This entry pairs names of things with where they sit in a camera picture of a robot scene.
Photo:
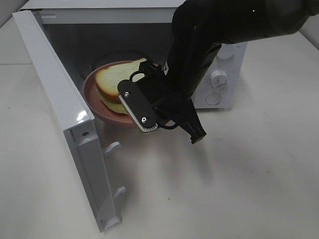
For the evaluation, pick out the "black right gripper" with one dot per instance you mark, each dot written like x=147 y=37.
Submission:
x=170 y=98

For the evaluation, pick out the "round white door button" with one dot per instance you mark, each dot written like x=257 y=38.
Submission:
x=213 y=99

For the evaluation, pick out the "sandwich with lettuce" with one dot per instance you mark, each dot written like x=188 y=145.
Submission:
x=107 y=81

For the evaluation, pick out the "pink plate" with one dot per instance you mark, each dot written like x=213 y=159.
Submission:
x=97 y=106

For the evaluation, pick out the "white microwave door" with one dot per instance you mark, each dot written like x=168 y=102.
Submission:
x=75 y=119

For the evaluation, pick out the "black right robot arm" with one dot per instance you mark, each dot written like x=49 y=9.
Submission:
x=199 y=28

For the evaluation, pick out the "lower white timer knob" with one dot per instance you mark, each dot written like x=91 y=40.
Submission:
x=218 y=78

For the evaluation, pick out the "glass microwave turntable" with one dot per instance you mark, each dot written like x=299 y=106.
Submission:
x=116 y=56

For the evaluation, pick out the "upper white power knob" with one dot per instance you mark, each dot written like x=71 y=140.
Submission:
x=226 y=51

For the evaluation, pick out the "white microwave oven body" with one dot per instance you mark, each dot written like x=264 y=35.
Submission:
x=87 y=34

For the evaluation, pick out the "wrist camera with silver heatsink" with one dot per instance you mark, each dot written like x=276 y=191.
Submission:
x=136 y=105

